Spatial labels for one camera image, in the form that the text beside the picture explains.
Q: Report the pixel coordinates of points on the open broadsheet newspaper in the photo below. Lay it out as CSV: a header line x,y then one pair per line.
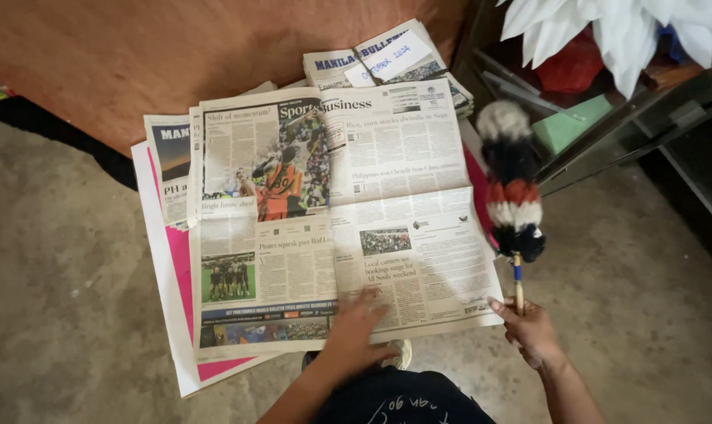
x,y
391,165

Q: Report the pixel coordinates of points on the metal shelf with decorations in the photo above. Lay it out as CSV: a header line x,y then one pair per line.
x,y
627,118

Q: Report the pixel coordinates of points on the tied bundle of newspapers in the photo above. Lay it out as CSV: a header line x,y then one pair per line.
x,y
332,65

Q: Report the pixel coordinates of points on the person's dark printed shirt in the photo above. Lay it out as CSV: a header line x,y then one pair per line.
x,y
403,400

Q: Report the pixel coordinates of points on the person's right hand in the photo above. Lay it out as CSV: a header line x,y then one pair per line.
x,y
532,338

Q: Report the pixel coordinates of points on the white paper label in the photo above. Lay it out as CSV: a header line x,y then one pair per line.
x,y
391,56

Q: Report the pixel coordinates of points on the folded newspaper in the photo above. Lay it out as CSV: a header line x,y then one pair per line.
x,y
170,159

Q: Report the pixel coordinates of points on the pink and white board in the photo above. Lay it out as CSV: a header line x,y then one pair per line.
x,y
182,282

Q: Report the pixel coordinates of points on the person's left hand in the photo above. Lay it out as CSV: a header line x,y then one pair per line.
x,y
356,341

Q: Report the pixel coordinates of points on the person's white shoe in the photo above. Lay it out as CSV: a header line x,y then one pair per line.
x,y
404,353

